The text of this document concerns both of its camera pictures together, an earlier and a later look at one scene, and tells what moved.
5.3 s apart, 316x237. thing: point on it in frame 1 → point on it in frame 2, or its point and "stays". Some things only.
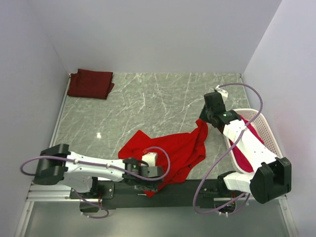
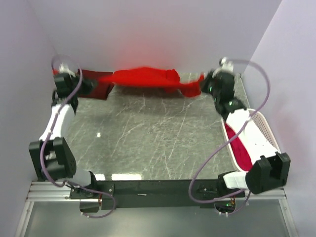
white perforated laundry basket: (257, 121) stays
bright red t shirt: (184, 150) → (166, 79)
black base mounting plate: (188, 194) stays
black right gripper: (203, 116) → (211, 77)
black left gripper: (151, 187) → (89, 85)
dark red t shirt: (90, 83) stays
